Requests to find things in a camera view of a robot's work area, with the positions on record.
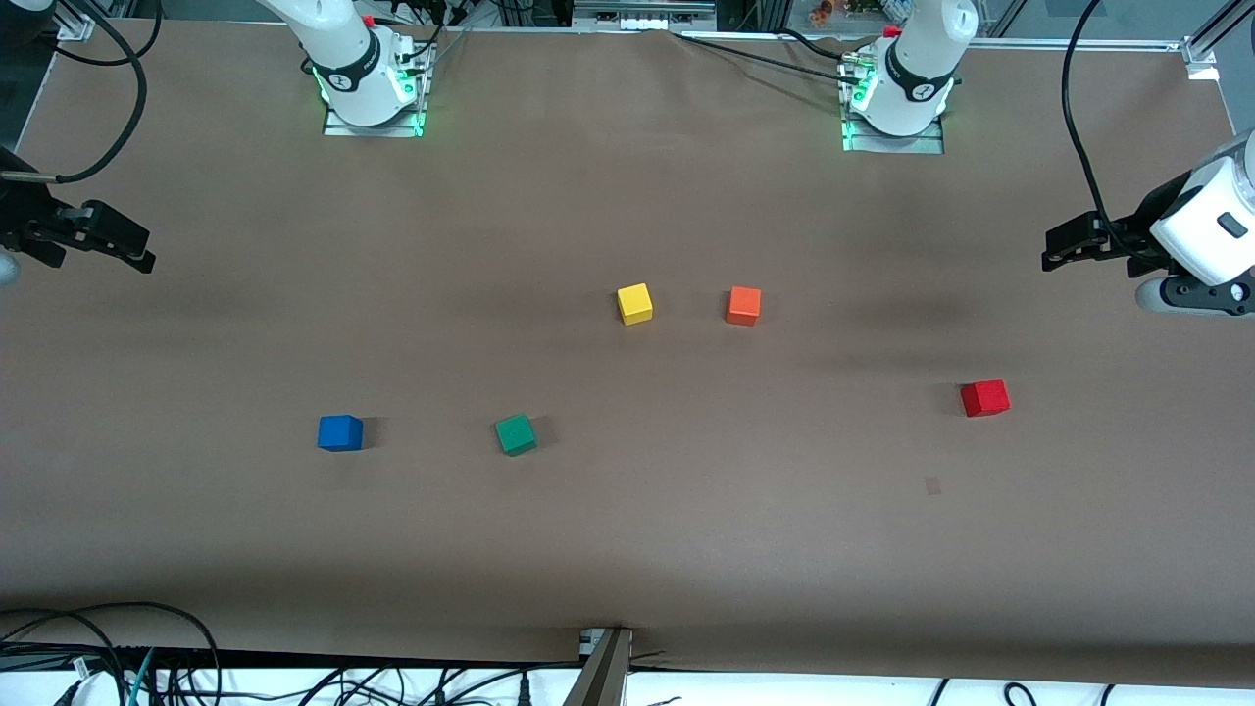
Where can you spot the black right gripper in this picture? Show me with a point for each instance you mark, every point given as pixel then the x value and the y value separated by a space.
pixel 22 214

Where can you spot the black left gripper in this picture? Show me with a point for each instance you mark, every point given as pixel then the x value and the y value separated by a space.
pixel 1128 238

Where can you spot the red wooden block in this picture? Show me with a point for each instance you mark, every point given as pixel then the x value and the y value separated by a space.
pixel 984 399

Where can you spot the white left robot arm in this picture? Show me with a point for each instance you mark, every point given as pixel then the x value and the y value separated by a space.
pixel 917 69

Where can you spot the blue wooden block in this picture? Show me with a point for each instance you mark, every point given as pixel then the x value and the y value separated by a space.
pixel 339 433

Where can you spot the orange wooden block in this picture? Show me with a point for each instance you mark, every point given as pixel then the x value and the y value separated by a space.
pixel 743 306

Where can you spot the green wooden block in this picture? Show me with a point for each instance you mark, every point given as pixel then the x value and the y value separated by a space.
pixel 516 434

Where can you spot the yellow wooden block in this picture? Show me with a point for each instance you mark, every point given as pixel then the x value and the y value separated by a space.
pixel 635 305

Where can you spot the aluminium diagonal strut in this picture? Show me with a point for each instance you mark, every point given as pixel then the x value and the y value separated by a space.
pixel 1226 25

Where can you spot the large table cover sheet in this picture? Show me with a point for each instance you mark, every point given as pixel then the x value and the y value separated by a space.
pixel 627 539

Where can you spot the aluminium corner bracket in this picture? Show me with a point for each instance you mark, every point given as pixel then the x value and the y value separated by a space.
pixel 76 27
pixel 1202 59

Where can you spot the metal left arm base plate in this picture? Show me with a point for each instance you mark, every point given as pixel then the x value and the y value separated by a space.
pixel 863 145

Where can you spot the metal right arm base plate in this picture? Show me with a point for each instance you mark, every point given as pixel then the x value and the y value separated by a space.
pixel 338 129

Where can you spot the aluminium camera post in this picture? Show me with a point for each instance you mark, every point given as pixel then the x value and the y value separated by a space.
pixel 603 677

